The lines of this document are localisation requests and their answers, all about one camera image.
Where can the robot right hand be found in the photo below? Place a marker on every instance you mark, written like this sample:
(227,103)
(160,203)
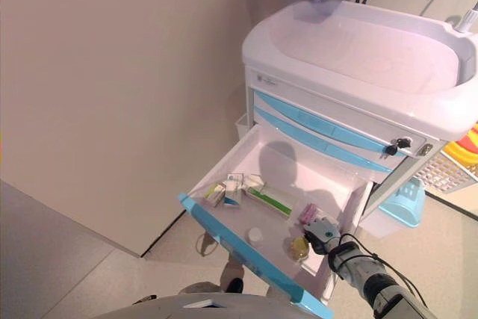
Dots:
(323,233)

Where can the clear bottle of yellow capsules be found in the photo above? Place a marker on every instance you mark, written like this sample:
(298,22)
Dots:
(297,250)

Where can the blue front cart drawer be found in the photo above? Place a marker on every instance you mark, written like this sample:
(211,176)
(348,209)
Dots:
(336,151)
(317,124)
(272,169)

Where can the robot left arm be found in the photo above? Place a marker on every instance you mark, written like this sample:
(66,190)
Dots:
(145,299)

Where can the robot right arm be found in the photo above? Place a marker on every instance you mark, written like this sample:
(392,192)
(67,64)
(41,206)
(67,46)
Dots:
(377,289)

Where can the purple pink medicine box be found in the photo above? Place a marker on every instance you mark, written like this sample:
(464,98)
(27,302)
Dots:
(308,212)

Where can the long green white medicine box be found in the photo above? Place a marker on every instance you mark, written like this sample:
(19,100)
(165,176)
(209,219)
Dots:
(272,199)

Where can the white blue medicine box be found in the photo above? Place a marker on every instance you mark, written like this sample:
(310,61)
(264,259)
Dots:
(233,188)

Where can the small green yellow medicine box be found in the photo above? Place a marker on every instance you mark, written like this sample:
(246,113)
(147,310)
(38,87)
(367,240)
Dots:
(214,194)

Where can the small white round cap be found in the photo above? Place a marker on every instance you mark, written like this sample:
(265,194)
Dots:
(254,235)

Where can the white bin with blue lid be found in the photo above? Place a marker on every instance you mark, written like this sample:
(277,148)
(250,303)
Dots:
(401,207)

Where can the robot left leg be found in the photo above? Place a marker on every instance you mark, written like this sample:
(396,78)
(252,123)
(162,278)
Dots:
(228,278)

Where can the bunch of black keys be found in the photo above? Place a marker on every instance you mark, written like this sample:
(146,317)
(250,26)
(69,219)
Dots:
(397,145)

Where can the white lattice basket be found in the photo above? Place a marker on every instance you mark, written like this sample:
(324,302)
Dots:
(444,177)

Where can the small white side bin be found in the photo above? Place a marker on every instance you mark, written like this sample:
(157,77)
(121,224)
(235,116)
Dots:
(241,126)

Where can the grey robot torso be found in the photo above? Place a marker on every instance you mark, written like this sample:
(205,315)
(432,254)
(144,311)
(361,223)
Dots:
(194,308)

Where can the yellow sharps container red lid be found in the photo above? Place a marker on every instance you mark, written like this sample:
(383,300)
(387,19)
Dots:
(465,151)

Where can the white medical cart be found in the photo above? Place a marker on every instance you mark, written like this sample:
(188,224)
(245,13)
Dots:
(354,54)

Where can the metal IV pole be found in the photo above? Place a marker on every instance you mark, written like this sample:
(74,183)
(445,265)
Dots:
(467,20)

